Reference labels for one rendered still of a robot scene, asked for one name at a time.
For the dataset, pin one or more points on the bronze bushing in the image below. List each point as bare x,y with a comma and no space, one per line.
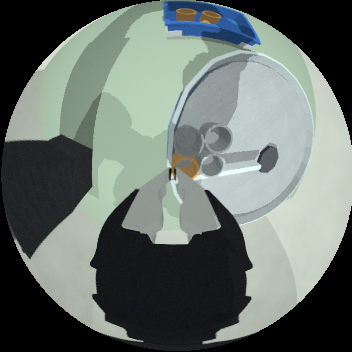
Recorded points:
192,170
209,17
184,14

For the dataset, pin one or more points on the grey round turntable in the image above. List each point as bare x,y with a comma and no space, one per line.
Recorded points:
269,115

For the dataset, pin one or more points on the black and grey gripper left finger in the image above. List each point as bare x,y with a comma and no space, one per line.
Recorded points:
141,212

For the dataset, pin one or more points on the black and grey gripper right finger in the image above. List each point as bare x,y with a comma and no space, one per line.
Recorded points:
202,213

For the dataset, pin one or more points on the blue rectangular crate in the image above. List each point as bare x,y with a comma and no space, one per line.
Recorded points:
225,29

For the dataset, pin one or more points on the grey metal sleeve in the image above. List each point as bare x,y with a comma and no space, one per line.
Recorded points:
225,137
213,169
194,149

